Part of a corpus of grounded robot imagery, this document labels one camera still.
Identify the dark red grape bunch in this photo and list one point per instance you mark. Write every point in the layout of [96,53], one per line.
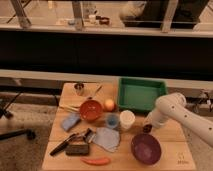
[147,128]

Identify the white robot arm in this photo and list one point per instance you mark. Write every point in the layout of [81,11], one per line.
[173,106]

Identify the red bowl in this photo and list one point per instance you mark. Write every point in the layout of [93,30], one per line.
[90,110]

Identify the purple bowl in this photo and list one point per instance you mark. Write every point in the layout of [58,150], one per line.
[146,149]

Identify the orange peach fruit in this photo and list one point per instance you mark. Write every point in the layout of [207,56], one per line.
[109,105]

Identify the small metal cup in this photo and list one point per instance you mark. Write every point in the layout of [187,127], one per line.
[79,88]

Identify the green plastic tray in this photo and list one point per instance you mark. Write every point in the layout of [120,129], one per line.
[139,95]

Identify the blue cup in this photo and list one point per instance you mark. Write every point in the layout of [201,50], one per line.
[112,121]

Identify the white cup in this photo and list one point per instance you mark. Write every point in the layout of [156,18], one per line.
[127,118]

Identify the wooden chopsticks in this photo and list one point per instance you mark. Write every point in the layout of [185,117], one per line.
[69,108]

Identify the black peeler tool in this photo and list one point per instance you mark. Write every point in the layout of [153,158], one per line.
[88,135]

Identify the light blue cloth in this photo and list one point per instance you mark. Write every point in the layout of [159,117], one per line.
[106,138]

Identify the blue sponge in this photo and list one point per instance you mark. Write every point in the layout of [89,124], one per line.
[70,122]

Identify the dark rectangular block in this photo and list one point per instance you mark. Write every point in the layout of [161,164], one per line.
[77,149]

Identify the orange carrot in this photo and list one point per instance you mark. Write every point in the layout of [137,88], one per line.
[97,162]

